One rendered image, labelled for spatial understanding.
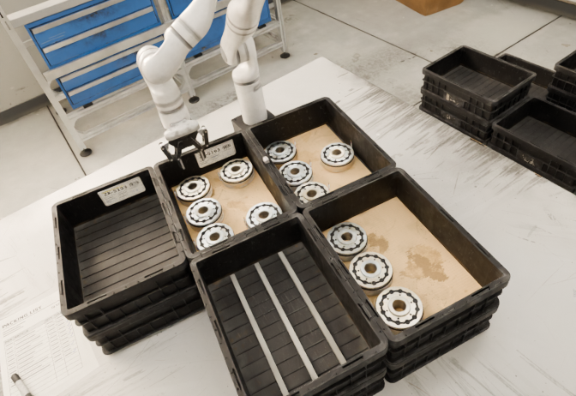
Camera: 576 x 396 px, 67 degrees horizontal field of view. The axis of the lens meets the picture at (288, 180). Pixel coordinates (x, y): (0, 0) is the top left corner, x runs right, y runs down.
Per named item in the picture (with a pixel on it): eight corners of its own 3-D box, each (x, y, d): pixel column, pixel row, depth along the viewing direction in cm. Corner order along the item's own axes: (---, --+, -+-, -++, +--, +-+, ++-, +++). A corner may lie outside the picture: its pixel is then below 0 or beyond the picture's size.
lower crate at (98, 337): (87, 251, 141) (69, 228, 133) (176, 213, 148) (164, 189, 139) (105, 360, 114) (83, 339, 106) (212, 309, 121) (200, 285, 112)
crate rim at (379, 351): (190, 267, 106) (188, 261, 104) (301, 216, 113) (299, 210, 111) (251, 429, 79) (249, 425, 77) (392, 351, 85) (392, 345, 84)
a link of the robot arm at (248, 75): (244, 25, 144) (254, 70, 156) (218, 33, 141) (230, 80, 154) (256, 35, 138) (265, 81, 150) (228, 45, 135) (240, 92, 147)
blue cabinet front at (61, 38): (73, 109, 276) (23, 25, 237) (175, 63, 300) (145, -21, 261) (74, 111, 274) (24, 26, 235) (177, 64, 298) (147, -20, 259)
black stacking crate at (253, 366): (202, 287, 113) (189, 262, 105) (304, 239, 119) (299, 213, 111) (261, 442, 86) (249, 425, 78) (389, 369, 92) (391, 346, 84)
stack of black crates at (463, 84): (414, 141, 239) (420, 69, 207) (451, 117, 249) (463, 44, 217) (476, 178, 214) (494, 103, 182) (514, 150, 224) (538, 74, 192)
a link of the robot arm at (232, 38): (219, 5, 120) (251, -6, 122) (215, 47, 146) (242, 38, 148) (234, 35, 119) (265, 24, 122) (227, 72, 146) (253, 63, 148)
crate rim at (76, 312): (55, 209, 127) (51, 204, 125) (154, 170, 133) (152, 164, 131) (66, 323, 100) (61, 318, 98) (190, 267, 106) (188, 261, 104)
